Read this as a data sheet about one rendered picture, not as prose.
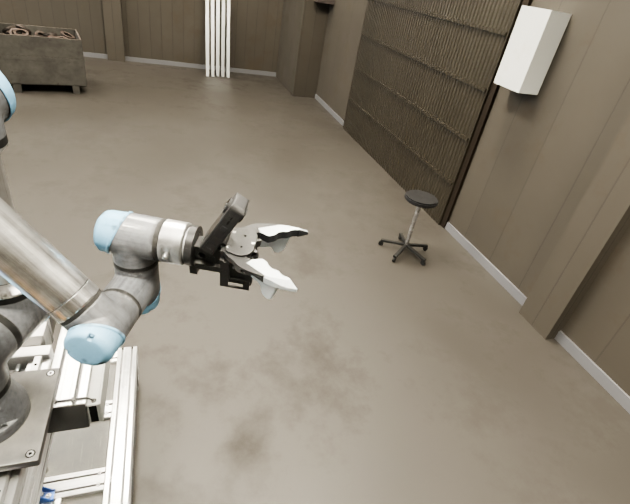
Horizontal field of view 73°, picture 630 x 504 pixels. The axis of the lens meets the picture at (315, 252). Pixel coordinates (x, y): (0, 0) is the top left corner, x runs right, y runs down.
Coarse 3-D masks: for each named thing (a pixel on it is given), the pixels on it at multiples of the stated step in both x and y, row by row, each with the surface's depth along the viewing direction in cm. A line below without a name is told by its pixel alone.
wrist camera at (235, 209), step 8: (232, 200) 67; (240, 200) 67; (248, 200) 68; (224, 208) 67; (232, 208) 65; (240, 208) 66; (224, 216) 66; (232, 216) 66; (240, 216) 66; (216, 224) 68; (224, 224) 67; (232, 224) 67; (208, 232) 72; (216, 232) 68; (224, 232) 68; (208, 240) 70; (216, 240) 69; (200, 248) 71; (208, 248) 71; (216, 248) 71
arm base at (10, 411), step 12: (12, 384) 82; (0, 396) 78; (12, 396) 81; (24, 396) 85; (0, 408) 79; (12, 408) 81; (24, 408) 84; (0, 420) 80; (12, 420) 81; (24, 420) 84; (0, 432) 79; (12, 432) 81
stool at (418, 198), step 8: (408, 192) 363; (416, 192) 366; (424, 192) 369; (408, 200) 354; (416, 200) 352; (424, 200) 355; (432, 200) 357; (416, 208) 365; (416, 216) 368; (408, 232) 379; (384, 240) 389; (392, 240) 389; (408, 240) 382; (400, 248) 379; (408, 248) 383; (424, 248) 396; (424, 264) 375
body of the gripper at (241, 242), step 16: (192, 240) 71; (224, 240) 71; (240, 240) 72; (256, 240) 73; (192, 256) 72; (208, 256) 73; (224, 256) 71; (240, 256) 70; (256, 256) 72; (192, 272) 76; (224, 272) 73; (240, 288) 75
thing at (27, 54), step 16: (0, 32) 596; (16, 32) 576; (32, 32) 613; (48, 32) 622; (64, 32) 602; (0, 48) 546; (16, 48) 553; (32, 48) 561; (48, 48) 569; (64, 48) 578; (80, 48) 586; (0, 64) 554; (16, 64) 562; (32, 64) 570; (48, 64) 579; (64, 64) 587; (80, 64) 596; (16, 80) 572; (32, 80) 580; (48, 80) 589; (64, 80) 598; (80, 80) 607
